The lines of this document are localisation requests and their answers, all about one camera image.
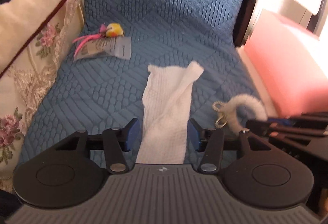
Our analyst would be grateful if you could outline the black sofa frame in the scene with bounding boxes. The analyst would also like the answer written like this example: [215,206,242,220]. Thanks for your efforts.
[233,0,257,47]

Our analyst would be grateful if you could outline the yellow pink feather toy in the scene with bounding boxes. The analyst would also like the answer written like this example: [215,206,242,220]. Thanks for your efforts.
[73,23,124,57]

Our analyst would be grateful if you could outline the white fluffy ring keychain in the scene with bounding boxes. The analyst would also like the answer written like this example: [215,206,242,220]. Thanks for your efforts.
[212,94,268,136]

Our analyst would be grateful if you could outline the pink storage box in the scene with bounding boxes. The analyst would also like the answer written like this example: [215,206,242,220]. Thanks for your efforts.
[237,10,327,117]

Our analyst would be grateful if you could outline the floral beige pillow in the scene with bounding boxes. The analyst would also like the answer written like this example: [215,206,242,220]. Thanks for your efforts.
[1,0,84,192]

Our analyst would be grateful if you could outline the white knitted cloth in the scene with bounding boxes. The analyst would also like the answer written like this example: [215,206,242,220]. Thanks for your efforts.
[136,61,204,165]

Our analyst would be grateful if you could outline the blue quilted sofa cover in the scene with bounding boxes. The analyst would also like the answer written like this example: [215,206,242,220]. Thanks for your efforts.
[20,0,258,162]

